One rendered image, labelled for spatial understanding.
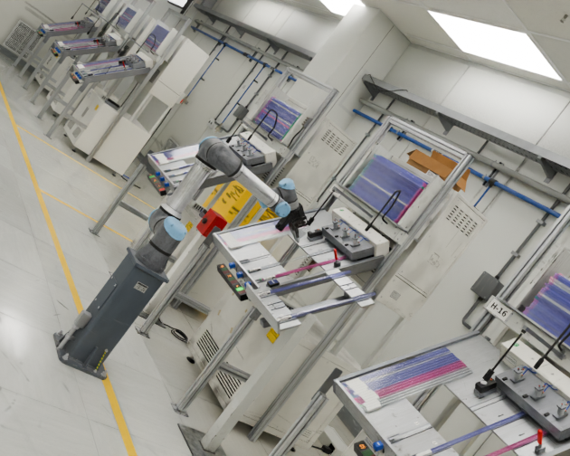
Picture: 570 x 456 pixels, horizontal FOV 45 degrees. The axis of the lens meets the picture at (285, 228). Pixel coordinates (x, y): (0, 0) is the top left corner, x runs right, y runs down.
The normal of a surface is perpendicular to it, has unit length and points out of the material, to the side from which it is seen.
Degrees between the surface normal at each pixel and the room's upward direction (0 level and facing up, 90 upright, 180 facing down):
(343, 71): 90
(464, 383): 44
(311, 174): 90
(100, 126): 90
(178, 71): 90
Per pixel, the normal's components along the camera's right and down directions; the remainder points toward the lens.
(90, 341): 0.40, 0.38
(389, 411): -0.04, -0.89
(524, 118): -0.68, -0.46
